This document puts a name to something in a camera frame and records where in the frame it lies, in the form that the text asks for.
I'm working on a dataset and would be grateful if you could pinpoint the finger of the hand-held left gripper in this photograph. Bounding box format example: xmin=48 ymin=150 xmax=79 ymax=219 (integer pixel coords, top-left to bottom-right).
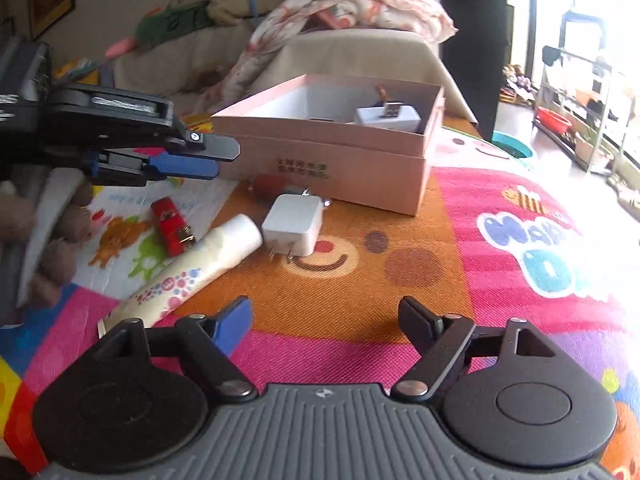
xmin=167 ymin=127 xmax=242 ymax=163
xmin=84 ymin=149 xmax=222 ymax=189

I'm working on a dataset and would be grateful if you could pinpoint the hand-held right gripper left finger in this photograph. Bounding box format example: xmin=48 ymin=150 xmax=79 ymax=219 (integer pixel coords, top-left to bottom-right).
xmin=97 ymin=296 xmax=258 ymax=403

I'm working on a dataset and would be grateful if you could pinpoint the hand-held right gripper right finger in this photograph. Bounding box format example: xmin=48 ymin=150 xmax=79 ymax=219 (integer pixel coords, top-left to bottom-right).
xmin=391 ymin=296 xmax=558 ymax=403

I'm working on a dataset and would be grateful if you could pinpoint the white wall charger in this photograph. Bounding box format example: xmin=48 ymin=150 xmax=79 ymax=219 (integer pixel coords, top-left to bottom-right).
xmin=261 ymin=191 xmax=332 ymax=259

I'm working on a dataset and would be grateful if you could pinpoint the pink cardboard box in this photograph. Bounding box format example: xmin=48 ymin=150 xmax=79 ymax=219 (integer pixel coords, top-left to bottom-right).
xmin=211 ymin=73 xmax=446 ymax=217

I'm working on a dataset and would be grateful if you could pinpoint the white charger with usb adapter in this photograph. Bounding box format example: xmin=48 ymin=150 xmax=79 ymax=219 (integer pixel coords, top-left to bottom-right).
xmin=354 ymin=104 xmax=422 ymax=134

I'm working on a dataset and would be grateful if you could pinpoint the person's left hand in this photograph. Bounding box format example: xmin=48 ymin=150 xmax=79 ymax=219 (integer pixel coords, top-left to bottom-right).
xmin=0 ymin=180 xmax=96 ymax=311

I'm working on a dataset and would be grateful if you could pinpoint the colourful toy package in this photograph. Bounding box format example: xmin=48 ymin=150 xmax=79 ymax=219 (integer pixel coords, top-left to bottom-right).
xmin=52 ymin=57 xmax=108 ymax=84

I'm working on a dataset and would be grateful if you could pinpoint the colourful printed play mat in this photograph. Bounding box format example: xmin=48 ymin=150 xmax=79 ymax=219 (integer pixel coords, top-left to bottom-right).
xmin=0 ymin=105 xmax=640 ymax=480

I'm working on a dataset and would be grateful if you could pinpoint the red lighter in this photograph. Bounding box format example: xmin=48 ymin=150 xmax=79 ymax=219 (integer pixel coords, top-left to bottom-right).
xmin=150 ymin=198 xmax=196 ymax=257

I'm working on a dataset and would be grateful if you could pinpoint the white cream tube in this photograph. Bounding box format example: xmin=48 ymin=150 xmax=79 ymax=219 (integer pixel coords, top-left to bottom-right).
xmin=102 ymin=213 xmax=264 ymax=333

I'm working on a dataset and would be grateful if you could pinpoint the pink soft toy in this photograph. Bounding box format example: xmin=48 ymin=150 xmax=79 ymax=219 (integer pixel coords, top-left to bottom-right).
xmin=105 ymin=37 xmax=139 ymax=59

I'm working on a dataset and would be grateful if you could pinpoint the green plush toy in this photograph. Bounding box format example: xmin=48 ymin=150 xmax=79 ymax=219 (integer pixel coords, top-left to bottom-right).
xmin=135 ymin=0 xmax=217 ymax=52

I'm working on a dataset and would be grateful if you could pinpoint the beige pillow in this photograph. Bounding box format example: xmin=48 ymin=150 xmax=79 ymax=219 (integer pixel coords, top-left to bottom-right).
xmin=206 ymin=0 xmax=301 ymax=27

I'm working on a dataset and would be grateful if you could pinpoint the beige covered sofa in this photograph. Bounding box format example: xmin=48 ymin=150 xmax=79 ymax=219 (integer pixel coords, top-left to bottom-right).
xmin=100 ymin=27 xmax=478 ymax=126

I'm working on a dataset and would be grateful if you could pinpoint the brown usb adapter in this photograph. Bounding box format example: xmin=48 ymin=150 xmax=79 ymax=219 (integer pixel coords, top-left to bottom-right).
xmin=377 ymin=84 xmax=405 ymax=119

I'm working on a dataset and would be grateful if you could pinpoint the teal plastic basin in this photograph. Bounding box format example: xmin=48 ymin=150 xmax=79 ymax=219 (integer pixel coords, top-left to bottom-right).
xmin=492 ymin=130 xmax=536 ymax=159

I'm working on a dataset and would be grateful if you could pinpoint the pink printed blanket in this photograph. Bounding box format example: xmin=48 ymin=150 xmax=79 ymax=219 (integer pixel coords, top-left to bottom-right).
xmin=207 ymin=0 xmax=458 ymax=112

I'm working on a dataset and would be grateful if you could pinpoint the red plastic basin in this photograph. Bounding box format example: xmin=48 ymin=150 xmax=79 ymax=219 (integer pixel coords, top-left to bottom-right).
xmin=534 ymin=107 xmax=574 ymax=134

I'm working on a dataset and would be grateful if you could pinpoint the pair of slippers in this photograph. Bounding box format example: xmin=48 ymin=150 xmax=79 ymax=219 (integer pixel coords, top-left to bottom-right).
xmin=606 ymin=175 xmax=640 ymax=222

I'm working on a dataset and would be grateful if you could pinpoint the pile of shoes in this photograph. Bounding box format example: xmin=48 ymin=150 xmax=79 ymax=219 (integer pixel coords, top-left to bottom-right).
xmin=500 ymin=62 xmax=539 ymax=107

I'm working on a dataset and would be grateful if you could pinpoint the metal shelf rack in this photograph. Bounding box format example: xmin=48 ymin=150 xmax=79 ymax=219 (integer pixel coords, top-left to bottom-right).
xmin=532 ymin=47 xmax=640 ymax=177

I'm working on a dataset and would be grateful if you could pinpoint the blue strap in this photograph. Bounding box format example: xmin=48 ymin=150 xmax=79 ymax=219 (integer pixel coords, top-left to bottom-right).
xmin=237 ymin=0 xmax=262 ymax=27

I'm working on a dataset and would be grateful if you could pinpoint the blue metal frame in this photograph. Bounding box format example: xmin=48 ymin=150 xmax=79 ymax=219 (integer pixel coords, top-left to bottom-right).
xmin=559 ymin=10 xmax=607 ymax=57

